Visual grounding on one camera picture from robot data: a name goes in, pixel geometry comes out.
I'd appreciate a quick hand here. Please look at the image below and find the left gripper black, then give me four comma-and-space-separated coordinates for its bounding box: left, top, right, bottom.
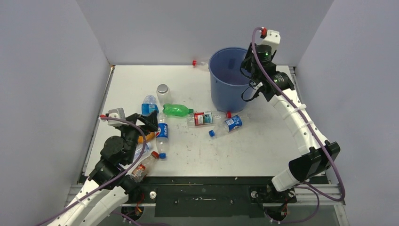
119, 110, 158, 164

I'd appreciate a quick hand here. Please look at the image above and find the pepsi bottle blue cap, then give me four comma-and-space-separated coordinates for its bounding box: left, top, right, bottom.
156, 113, 169, 160

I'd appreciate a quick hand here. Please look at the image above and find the red label clear bottle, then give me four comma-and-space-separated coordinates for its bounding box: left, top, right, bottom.
186, 111, 232, 128

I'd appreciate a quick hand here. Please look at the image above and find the blue label blue cap bottle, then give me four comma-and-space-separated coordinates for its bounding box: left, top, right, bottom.
208, 113, 251, 138

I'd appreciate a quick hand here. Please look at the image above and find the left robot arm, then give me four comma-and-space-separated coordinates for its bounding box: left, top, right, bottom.
45, 112, 158, 226

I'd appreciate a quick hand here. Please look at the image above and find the clear bottle near left arm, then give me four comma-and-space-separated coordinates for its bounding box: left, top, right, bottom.
134, 143, 153, 160

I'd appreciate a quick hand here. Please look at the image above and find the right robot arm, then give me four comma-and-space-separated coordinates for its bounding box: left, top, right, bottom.
240, 43, 340, 202

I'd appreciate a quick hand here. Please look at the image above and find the blue plastic bin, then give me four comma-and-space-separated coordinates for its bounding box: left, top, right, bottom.
208, 47, 254, 113

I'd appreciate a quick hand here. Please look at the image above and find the small orange bottle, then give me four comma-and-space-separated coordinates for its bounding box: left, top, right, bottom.
138, 132, 156, 144

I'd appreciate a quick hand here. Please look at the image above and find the crushed blue label bottle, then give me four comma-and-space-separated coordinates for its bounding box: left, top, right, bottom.
141, 95, 159, 116

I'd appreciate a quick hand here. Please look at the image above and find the green plastic bottle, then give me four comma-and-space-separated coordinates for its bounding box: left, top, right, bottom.
163, 104, 194, 117

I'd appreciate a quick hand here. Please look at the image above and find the clear jar silver lid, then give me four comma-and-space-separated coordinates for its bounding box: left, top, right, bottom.
157, 84, 173, 105

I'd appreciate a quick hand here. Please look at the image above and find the small red cap bottle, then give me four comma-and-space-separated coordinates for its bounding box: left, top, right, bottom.
130, 151, 160, 183

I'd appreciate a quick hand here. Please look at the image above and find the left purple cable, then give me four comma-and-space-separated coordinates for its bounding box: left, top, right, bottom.
34, 116, 147, 226

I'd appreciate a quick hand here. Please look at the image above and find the purple cable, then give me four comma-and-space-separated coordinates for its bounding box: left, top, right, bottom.
251, 27, 346, 202
34, 116, 147, 226

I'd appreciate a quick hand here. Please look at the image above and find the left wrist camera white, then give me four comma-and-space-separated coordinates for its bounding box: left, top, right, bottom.
99, 108, 126, 127

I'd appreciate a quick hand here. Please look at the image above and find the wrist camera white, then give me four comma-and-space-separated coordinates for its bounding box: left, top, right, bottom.
99, 108, 126, 127
261, 30, 281, 48

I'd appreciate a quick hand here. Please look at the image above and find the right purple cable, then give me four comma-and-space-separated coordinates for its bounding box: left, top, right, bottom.
251, 27, 346, 202

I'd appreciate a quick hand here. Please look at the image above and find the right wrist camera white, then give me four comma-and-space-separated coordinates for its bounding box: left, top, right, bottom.
261, 30, 281, 48

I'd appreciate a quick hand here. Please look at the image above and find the red cap bottle by wall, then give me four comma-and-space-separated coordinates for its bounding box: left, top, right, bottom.
192, 60, 209, 71

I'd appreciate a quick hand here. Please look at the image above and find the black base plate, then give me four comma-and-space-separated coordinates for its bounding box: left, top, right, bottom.
78, 176, 325, 219

